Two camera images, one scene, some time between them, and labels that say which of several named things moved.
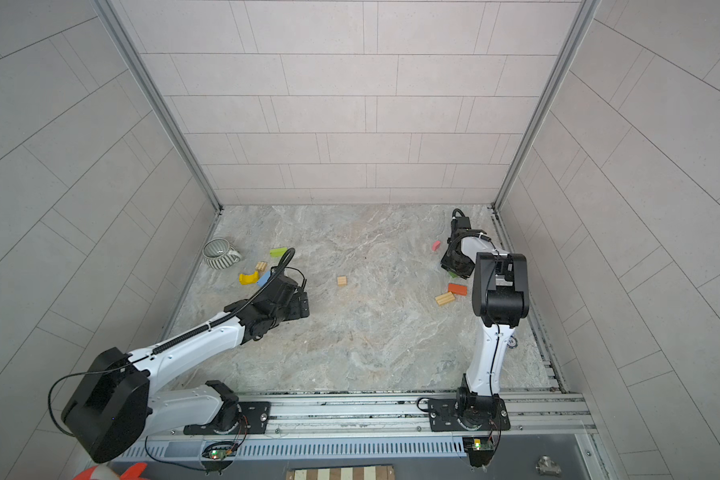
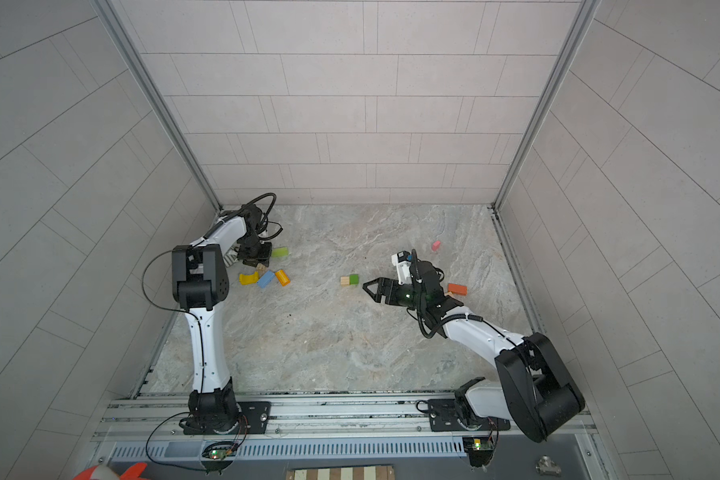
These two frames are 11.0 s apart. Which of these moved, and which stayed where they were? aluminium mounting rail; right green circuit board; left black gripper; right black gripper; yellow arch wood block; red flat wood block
Moved: left black gripper; right black gripper
Stayed: aluminium mounting rail; yellow arch wood block; red flat wood block; right green circuit board
